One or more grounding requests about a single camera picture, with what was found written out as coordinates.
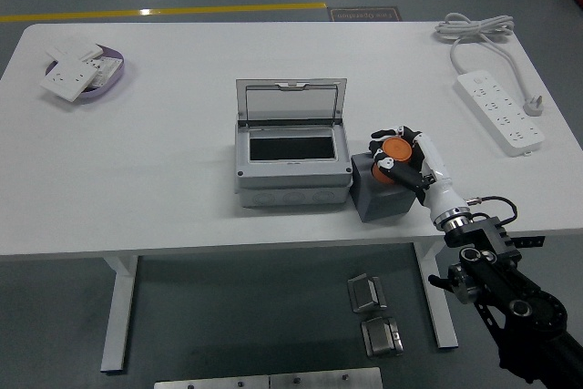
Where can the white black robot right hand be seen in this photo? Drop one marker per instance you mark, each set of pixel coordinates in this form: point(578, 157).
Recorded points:
point(441, 193)

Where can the orange cylinder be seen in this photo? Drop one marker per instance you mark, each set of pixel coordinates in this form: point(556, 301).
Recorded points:
point(395, 150)

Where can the grey box with clear lid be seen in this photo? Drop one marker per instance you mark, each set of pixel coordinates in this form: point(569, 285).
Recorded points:
point(291, 179)

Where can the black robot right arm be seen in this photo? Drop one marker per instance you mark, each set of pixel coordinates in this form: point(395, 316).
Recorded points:
point(501, 279)

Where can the grey cube with round hole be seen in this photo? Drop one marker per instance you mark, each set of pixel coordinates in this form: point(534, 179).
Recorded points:
point(387, 207)

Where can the white power strip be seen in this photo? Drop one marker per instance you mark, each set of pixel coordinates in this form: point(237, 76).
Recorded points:
point(501, 115)

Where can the black table control panel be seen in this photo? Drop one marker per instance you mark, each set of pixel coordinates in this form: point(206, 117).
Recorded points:
point(530, 240)

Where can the white table leg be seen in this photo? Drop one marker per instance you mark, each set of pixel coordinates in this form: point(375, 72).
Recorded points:
point(119, 311)
point(439, 307)

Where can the open metal clip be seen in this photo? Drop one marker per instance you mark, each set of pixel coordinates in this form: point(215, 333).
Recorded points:
point(364, 293)

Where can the closed metal clip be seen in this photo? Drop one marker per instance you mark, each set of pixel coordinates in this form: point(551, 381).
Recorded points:
point(380, 339)

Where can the brown floor sign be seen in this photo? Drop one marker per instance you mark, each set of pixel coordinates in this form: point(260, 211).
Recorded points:
point(364, 14)

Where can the yellow floor tape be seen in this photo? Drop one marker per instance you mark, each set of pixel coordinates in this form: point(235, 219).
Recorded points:
point(182, 11)

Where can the purple oval tray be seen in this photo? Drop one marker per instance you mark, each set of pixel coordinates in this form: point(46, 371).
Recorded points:
point(114, 80)

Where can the small printed white panel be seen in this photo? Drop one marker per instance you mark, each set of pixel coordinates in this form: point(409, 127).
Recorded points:
point(105, 71)

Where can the large white socket panel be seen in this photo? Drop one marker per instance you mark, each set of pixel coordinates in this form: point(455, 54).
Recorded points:
point(68, 79)

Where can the metal base plate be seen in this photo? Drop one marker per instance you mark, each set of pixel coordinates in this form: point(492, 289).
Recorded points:
point(273, 380)

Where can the white switch panel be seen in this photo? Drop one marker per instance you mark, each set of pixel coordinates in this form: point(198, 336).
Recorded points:
point(73, 48)

